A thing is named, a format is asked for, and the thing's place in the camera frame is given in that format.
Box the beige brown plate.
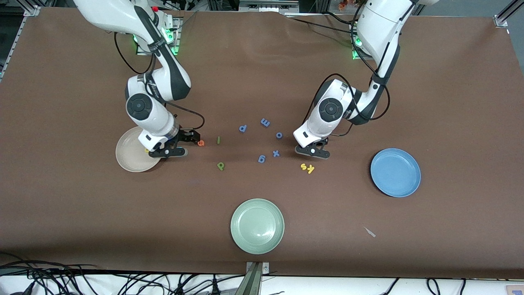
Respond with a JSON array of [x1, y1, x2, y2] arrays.
[[115, 126, 163, 172]]

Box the blue plate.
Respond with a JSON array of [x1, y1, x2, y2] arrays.
[[370, 148, 422, 198]]

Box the brown table cover sheet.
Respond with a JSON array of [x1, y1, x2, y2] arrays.
[[0, 6, 524, 280]]

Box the green plate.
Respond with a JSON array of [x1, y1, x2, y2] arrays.
[[230, 198, 285, 255]]

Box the grey metal equipment box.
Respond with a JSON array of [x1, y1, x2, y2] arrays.
[[239, 0, 299, 13]]

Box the short black right arm cable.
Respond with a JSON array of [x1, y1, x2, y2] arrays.
[[165, 100, 205, 132]]

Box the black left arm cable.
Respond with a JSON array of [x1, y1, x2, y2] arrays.
[[302, 25, 392, 138]]

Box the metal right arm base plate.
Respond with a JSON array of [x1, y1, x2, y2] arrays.
[[136, 16, 181, 56]]

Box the long black right arm cable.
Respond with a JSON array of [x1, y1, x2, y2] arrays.
[[114, 32, 154, 75]]

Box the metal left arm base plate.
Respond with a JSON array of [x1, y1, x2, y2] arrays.
[[350, 21, 372, 60]]

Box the thin black table cable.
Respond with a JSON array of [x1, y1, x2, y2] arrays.
[[285, 16, 357, 34], [321, 11, 361, 26]]

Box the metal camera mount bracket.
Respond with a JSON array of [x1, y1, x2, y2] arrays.
[[235, 261, 270, 295]]

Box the aluminium edge rail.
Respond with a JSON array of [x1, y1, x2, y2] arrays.
[[0, 16, 26, 80]]

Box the tangled black cable bundle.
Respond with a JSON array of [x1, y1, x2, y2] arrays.
[[0, 252, 246, 295]]

